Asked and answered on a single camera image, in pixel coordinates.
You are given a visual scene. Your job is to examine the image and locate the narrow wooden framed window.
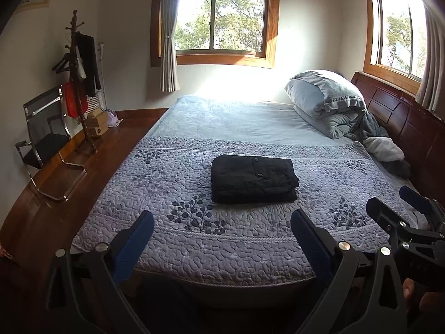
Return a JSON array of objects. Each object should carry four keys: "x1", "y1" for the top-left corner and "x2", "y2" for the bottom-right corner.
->
[{"x1": 363, "y1": 0, "x2": 430, "y2": 95}]

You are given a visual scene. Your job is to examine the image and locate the black pants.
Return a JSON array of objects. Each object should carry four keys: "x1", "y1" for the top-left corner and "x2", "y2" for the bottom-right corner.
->
[{"x1": 211, "y1": 154, "x2": 300, "y2": 205}]

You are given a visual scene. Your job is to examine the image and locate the black chrome frame chair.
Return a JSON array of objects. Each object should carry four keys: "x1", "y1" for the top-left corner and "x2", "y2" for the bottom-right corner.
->
[{"x1": 14, "y1": 85, "x2": 87, "y2": 202}]

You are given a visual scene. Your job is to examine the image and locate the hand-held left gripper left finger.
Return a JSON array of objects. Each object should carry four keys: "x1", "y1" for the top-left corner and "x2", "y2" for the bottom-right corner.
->
[{"x1": 45, "y1": 210, "x2": 155, "y2": 334}]

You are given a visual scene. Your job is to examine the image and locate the grey folded duvet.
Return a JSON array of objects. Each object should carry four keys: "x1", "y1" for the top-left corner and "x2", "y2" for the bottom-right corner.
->
[{"x1": 294, "y1": 104, "x2": 369, "y2": 140}]

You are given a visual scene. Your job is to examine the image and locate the black clothes hanger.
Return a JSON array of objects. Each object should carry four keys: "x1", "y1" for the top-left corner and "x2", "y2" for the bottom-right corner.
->
[{"x1": 52, "y1": 53, "x2": 75, "y2": 73}]

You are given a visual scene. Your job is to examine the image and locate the black jacket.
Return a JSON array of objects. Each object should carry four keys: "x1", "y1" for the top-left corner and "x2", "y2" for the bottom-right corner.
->
[{"x1": 75, "y1": 32, "x2": 102, "y2": 97}]

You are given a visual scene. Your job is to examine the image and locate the wooden coat rack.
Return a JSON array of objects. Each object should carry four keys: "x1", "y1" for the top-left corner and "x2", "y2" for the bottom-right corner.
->
[{"x1": 52, "y1": 10, "x2": 101, "y2": 154}]

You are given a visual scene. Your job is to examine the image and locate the white fluffy blanket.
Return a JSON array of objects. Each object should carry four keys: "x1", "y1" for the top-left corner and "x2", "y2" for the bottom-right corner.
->
[{"x1": 363, "y1": 136, "x2": 406, "y2": 163}]

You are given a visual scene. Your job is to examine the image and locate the striped cloth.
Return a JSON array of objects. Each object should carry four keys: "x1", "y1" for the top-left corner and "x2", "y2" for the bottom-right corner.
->
[{"x1": 85, "y1": 94, "x2": 102, "y2": 114}]

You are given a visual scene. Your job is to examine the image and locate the red bag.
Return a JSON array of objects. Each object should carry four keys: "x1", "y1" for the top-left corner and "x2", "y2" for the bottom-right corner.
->
[{"x1": 63, "y1": 81, "x2": 87, "y2": 119}]

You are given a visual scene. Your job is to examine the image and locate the wide wooden framed window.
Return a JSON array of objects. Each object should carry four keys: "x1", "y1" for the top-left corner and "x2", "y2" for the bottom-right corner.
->
[{"x1": 150, "y1": 0, "x2": 280, "y2": 69}]

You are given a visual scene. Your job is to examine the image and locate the cardboard box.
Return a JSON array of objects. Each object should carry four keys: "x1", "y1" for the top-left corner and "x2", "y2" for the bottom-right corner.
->
[{"x1": 83, "y1": 109, "x2": 109, "y2": 138}]

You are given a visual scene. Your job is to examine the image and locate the person's right hand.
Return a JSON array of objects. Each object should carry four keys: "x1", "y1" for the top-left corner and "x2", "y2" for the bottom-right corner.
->
[{"x1": 402, "y1": 280, "x2": 445, "y2": 321}]

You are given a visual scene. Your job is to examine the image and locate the white pole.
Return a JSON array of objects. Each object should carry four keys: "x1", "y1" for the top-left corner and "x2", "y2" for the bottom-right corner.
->
[{"x1": 98, "y1": 42, "x2": 107, "y2": 112}]

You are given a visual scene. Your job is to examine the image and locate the wooden headboard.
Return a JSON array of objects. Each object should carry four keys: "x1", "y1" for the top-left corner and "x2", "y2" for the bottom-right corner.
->
[{"x1": 351, "y1": 71, "x2": 445, "y2": 209}]

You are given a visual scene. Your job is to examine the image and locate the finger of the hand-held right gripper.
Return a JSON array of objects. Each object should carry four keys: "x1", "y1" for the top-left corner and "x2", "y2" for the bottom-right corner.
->
[
  {"x1": 366, "y1": 197, "x2": 418, "y2": 240},
  {"x1": 399, "y1": 185, "x2": 440, "y2": 223}
]

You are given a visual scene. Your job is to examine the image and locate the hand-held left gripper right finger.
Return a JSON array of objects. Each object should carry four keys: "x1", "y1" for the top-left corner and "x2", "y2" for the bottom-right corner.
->
[{"x1": 290, "y1": 209, "x2": 407, "y2": 334}]

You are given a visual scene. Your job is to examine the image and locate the grey quilted bedspread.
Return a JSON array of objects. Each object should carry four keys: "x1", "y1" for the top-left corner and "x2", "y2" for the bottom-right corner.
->
[{"x1": 71, "y1": 136, "x2": 428, "y2": 286}]

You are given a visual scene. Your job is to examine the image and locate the dark grey fleece blanket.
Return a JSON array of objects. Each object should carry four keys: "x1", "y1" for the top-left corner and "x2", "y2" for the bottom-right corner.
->
[{"x1": 361, "y1": 110, "x2": 412, "y2": 180}]

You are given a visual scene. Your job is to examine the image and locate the grey pillow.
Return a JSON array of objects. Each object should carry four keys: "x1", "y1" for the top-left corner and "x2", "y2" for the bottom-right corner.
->
[{"x1": 284, "y1": 70, "x2": 365, "y2": 119}]

